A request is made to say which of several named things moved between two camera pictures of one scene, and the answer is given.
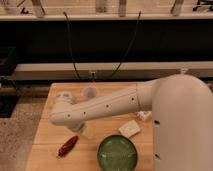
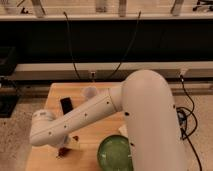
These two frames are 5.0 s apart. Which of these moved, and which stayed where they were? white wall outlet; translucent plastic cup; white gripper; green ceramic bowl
Moved: white gripper
Stayed: white wall outlet; translucent plastic cup; green ceramic bowl
